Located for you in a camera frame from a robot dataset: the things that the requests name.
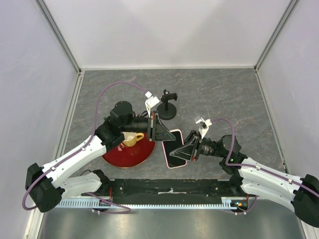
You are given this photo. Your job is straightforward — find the red round tray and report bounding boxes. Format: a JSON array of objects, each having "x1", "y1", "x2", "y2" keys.
[{"x1": 102, "y1": 118, "x2": 155, "y2": 168}]

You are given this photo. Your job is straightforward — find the aluminium frame post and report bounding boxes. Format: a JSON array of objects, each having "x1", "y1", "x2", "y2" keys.
[
  {"x1": 253, "y1": 0, "x2": 300, "y2": 73},
  {"x1": 34, "y1": 0, "x2": 83, "y2": 75}
]

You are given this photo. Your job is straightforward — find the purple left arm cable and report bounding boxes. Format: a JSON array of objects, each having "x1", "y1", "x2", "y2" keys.
[{"x1": 21, "y1": 81, "x2": 132, "y2": 215}]

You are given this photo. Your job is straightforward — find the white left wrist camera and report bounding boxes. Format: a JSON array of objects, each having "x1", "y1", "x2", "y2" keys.
[{"x1": 145, "y1": 91, "x2": 160, "y2": 117}]

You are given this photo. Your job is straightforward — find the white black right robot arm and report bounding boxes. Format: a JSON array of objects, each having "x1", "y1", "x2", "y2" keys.
[{"x1": 170, "y1": 130, "x2": 319, "y2": 228}]

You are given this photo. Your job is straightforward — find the aluminium frame post left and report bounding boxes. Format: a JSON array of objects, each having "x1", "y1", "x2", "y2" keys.
[{"x1": 34, "y1": 0, "x2": 83, "y2": 75}]

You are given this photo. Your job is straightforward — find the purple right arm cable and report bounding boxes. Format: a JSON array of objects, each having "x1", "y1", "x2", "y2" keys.
[{"x1": 210, "y1": 118, "x2": 319, "y2": 216}]

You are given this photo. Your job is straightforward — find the aluminium frame rail front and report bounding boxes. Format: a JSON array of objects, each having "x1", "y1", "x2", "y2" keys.
[{"x1": 34, "y1": 178, "x2": 307, "y2": 199}]

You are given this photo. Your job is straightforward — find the phone with pink case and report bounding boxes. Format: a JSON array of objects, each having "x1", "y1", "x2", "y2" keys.
[{"x1": 162, "y1": 129, "x2": 187, "y2": 169}]

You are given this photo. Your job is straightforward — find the light blue cable duct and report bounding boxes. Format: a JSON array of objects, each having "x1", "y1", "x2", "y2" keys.
[{"x1": 56, "y1": 197, "x2": 245, "y2": 210}]

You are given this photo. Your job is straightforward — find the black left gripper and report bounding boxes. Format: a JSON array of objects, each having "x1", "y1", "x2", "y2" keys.
[{"x1": 121, "y1": 111, "x2": 176, "y2": 142}]

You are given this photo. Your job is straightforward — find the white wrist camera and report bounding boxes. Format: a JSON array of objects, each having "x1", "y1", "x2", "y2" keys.
[
  {"x1": 194, "y1": 117, "x2": 212, "y2": 138},
  {"x1": 145, "y1": 91, "x2": 160, "y2": 117}
]

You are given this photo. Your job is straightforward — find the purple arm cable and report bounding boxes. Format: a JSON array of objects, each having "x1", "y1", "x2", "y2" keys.
[
  {"x1": 21, "y1": 81, "x2": 132, "y2": 215},
  {"x1": 210, "y1": 118, "x2": 319, "y2": 216}
]

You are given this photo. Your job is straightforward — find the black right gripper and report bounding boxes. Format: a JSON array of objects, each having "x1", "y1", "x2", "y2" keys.
[{"x1": 169, "y1": 129, "x2": 226, "y2": 161}]

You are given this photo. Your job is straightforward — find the black phone stand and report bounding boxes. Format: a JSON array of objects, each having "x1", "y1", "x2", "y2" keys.
[{"x1": 157, "y1": 90, "x2": 178, "y2": 120}]

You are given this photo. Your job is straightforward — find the yellow mug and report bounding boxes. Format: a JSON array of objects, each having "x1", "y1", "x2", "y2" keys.
[{"x1": 122, "y1": 132, "x2": 145, "y2": 147}]

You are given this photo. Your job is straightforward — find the aluminium frame post right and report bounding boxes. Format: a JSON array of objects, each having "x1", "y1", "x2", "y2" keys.
[{"x1": 253, "y1": 0, "x2": 300, "y2": 73}]

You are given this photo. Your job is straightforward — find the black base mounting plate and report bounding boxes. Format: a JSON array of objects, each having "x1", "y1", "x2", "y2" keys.
[{"x1": 96, "y1": 179, "x2": 247, "y2": 197}]

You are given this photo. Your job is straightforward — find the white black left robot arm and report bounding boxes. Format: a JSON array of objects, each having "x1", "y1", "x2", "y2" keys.
[{"x1": 25, "y1": 101, "x2": 175, "y2": 213}]

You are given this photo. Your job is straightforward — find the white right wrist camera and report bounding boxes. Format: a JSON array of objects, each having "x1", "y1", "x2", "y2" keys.
[{"x1": 194, "y1": 117, "x2": 212, "y2": 138}]

